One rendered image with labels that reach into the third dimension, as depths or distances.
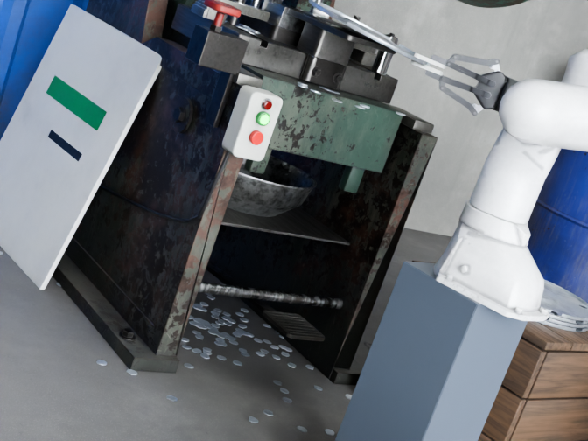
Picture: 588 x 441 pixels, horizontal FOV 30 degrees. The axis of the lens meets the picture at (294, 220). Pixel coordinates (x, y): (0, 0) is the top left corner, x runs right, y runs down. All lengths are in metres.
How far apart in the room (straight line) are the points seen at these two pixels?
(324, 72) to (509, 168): 0.62
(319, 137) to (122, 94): 0.49
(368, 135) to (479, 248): 0.61
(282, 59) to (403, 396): 0.80
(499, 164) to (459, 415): 0.46
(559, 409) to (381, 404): 0.52
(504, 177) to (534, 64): 2.80
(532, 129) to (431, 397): 0.50
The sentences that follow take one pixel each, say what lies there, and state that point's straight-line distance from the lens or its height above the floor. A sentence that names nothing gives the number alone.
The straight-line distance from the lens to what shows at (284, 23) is 2.49.
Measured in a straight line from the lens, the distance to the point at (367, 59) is 2.66.
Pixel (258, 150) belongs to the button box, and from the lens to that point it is 2.18.
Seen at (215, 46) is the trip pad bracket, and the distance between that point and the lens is 2.17.
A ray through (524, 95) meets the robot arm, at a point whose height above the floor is 0.81.
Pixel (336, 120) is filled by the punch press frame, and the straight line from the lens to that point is 2.39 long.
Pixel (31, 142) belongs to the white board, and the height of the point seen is 0.25.
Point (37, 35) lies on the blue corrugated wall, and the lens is 3.52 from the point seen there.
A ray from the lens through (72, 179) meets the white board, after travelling 2.61.
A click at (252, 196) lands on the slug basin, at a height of 0.36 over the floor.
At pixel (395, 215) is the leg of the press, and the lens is 2.51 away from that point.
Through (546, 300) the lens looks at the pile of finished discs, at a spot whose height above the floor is 0.38.
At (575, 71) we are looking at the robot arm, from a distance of 2.28.
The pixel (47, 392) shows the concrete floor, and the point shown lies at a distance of 2.11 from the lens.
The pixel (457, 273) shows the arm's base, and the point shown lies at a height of 0.47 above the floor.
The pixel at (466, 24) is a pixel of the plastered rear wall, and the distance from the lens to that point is 4.42.
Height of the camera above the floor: 0.90
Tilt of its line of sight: 13 degrees down
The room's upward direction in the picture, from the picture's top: 20 degrees clockwise
